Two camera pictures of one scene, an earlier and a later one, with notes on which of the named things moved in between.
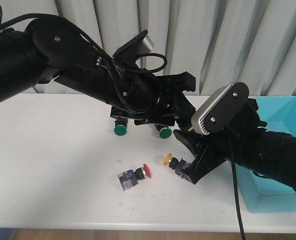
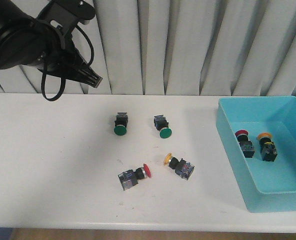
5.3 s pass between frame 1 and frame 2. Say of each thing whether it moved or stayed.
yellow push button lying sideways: stayed
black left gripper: moved
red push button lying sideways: stayed
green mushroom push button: stayed
